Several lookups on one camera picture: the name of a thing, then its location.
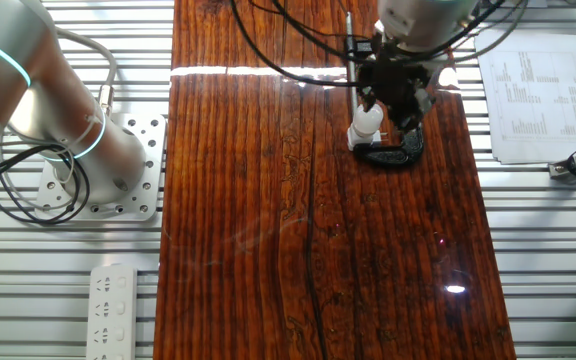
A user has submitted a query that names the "printed paper sheet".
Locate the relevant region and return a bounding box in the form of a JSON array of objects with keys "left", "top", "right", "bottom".
[{"left": 473, "top": 27, "right": 576, "bottom": 165}]

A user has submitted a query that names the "black C-clamp with steel screw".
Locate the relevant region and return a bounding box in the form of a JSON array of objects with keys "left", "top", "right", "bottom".
[{"left": 343, "top": 10, "right": 425, "bottom": 169}]

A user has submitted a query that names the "white lamp socket adapter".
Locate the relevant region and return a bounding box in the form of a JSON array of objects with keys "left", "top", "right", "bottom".
[{"left": 346, "top": 124, "right": 388, "bottom": 153}]

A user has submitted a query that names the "brown wooden board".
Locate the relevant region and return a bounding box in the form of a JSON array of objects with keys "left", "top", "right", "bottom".
[{"left": 152, "top": 0, "right": 518, "bottom": 360}]

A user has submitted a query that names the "white power strip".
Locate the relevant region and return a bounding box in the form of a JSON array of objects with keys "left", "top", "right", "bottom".
[{"left": 85, "top": 263, "right": 139, "bottom": 360}]

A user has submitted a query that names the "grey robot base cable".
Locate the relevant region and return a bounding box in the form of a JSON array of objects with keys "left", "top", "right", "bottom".
[{"left": 55, "top": 27, "right": 119, "bottom": 117}]

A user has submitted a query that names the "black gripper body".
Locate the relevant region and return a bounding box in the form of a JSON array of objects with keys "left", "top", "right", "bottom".
[{"left": 356, "top": 49, "right": 438, "bottom": 119}]

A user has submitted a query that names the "black cable loop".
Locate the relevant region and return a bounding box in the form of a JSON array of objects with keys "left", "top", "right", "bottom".
[{"left": 0, "top": 134, "right": 92, "bottom": 225}]

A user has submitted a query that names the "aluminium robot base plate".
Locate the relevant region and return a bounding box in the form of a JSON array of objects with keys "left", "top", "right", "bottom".
[{"left": 34, "top": 112, "right": 168, "bottom": 223}]

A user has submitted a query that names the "white LED light bulb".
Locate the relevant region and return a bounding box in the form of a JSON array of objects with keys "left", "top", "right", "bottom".
[{"left": 351, "top": 103, "right": 385, "bottom": 139}]

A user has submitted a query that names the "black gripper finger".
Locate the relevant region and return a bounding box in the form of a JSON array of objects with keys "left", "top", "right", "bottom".
[
  {"left": 391, "top": 102, "right": 427, "bottom": 135},
  {"left": 358, "top": 84, "right": 378, "bottom": 114}
]

